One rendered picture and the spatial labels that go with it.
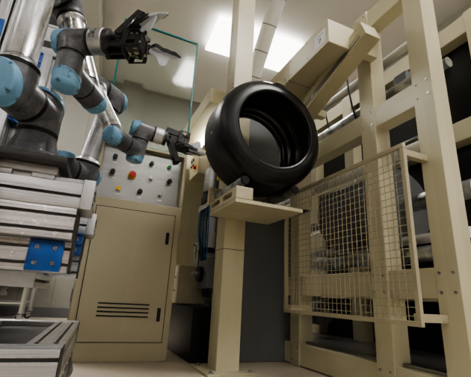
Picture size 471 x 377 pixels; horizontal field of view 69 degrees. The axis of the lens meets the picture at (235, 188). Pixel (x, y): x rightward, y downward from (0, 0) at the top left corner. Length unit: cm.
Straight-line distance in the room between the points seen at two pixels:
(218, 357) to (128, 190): 111
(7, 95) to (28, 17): 26
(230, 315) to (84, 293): 81
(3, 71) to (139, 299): 143
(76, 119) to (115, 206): 381
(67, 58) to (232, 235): 125
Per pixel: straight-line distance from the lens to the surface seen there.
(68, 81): 107
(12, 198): 111
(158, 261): 216
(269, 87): 186
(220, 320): 190
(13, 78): 110
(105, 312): 212
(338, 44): 199
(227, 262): 191
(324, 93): 214
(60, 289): 530
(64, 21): 139
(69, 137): 576
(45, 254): 111
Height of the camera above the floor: 36
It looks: 18 degrees up
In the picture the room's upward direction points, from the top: 3 degrees clockwise
